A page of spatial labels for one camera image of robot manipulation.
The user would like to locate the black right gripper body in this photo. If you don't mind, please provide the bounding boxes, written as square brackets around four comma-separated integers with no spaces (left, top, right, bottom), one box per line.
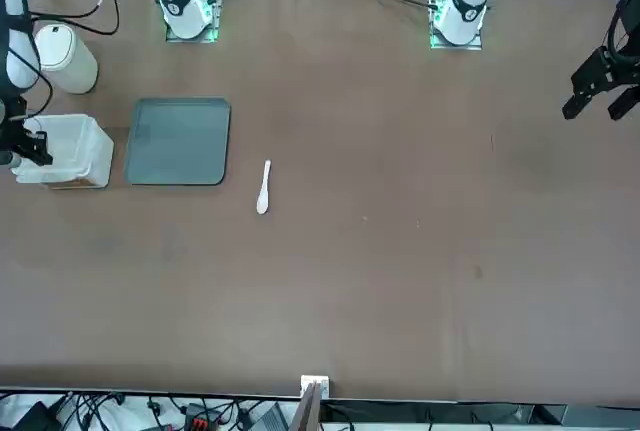
[0,96,30,153]

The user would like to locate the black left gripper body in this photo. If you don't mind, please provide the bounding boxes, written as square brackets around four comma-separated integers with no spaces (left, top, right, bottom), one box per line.
[607,0,640,60]

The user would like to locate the translucent container lid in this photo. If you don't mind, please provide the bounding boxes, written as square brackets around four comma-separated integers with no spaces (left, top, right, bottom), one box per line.
[12,114,100,183]

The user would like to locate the translucent plastic container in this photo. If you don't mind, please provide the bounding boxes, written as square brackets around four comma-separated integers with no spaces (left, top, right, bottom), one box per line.
[12,114,115,190]

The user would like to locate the white round trash can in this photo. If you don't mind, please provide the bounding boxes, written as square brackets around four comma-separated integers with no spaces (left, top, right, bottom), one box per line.
[33,23,100,96]

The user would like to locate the dark grey rectangular tray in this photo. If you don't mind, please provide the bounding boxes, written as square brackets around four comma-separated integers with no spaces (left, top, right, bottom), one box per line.
[123,96,232,186]

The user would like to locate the small white spoon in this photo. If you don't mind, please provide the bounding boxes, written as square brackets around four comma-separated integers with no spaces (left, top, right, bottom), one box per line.
[256,159,273,216]

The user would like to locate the red and black power strip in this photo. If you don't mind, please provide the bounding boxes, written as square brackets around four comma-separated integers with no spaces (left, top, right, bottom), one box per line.
[182,403,222,431]

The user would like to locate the grey power adapter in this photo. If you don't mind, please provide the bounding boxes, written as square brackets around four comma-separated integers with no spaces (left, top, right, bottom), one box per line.
[249,404,292,431]

